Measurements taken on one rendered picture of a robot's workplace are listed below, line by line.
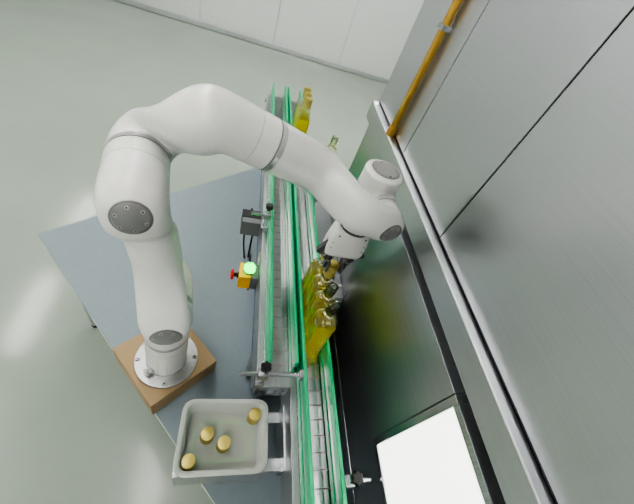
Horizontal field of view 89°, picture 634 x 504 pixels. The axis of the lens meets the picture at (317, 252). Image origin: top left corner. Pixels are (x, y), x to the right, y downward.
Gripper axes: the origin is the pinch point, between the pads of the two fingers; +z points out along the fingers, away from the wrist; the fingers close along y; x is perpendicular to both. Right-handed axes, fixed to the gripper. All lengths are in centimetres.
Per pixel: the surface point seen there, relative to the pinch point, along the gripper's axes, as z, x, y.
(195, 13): 115, -573, 126
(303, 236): 28.0, -36.7, -0.8
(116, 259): 58, -36, 71
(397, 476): 10.3, 47.2, -12.6
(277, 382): 27.9, 22.3, 9.6
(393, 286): -7.0, 10.5, -11.9
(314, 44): 105, -575, -67
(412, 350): -7.4, 27.1, -12.0
